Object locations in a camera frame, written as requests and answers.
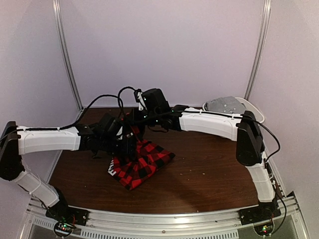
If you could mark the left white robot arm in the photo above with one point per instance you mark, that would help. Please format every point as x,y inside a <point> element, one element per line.
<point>16,141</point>

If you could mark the red black plaid shirt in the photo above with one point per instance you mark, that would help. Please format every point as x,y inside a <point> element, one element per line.
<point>149,159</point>

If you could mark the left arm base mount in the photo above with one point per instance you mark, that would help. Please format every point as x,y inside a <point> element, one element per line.
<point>62,212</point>

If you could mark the left aluminium frame post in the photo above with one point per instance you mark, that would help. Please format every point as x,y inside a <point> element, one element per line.
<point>65,54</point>

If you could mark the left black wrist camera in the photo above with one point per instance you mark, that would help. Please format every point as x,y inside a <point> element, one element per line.
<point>109,126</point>

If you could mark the aluminium front rail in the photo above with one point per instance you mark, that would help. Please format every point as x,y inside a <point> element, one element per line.
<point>225,224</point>

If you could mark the right aluminium frame post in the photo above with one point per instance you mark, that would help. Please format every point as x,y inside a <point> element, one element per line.
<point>264,26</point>

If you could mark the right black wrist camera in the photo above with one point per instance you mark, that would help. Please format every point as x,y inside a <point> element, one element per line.
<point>152,100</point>

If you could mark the grey button shirt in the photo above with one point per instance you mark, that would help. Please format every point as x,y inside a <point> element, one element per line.
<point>227,105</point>

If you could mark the white plastic tub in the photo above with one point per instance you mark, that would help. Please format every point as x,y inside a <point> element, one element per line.
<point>250,107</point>

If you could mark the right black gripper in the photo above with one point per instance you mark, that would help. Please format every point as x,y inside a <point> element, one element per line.
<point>135,120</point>

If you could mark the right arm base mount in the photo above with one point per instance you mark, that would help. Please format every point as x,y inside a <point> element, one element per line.
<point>259,213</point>

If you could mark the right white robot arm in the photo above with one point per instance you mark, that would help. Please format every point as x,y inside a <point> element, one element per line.
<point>243,129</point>

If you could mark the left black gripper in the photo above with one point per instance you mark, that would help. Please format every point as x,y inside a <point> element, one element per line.
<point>125,149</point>

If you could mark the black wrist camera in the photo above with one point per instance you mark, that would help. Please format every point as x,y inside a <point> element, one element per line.
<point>109,126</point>
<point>152,100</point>

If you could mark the aluminium frame post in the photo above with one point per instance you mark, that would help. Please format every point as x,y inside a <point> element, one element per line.
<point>264,26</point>
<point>65,54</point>

